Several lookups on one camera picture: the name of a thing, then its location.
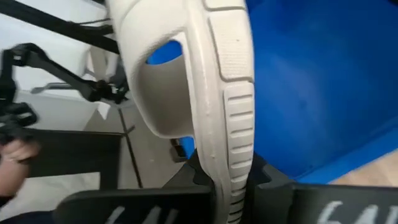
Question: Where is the black aluminium table frame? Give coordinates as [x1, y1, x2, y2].
[0, 0, 121, 54]

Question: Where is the dark low table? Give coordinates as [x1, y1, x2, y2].
[27, 128, 123, 191]

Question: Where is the grey slide sandal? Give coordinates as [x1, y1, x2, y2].
[104, 0, 256, 224]

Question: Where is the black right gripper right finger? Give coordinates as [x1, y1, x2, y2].
[245, 152, 398, 224]

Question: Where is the blue plastic bin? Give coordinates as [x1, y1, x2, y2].
[145, 0, 398, 185]

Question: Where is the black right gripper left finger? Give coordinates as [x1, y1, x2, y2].
[52, 152, 216, 224]

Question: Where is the person's hand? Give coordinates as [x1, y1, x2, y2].
[0, 139, 42, 200]

